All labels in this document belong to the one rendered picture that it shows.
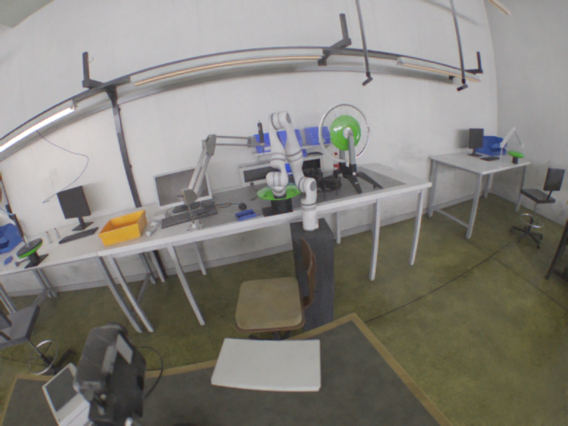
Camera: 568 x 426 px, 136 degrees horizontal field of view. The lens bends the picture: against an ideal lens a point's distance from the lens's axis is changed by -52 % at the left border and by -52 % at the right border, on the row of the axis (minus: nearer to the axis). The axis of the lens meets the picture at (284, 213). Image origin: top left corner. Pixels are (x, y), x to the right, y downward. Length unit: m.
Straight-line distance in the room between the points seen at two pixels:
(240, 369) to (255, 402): 0.10
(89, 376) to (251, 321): 0.99
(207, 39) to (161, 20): 0.56
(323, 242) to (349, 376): 0.98
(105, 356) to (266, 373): 0.38
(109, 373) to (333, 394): 0.47
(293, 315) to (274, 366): 0.65
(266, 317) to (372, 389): 0.79
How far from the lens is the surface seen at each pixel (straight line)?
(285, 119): 1.21
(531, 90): 5.21
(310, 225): 1.47
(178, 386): 0.72
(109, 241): 1.93
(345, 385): 0.64
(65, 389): 0.83
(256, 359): 0.67
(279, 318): 1.26
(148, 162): 2.56
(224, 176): 2.47
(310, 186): 1.37
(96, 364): 0.43
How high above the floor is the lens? 1.56
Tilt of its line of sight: 23 degrees down
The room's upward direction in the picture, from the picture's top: 7 degrees counter-clockwise
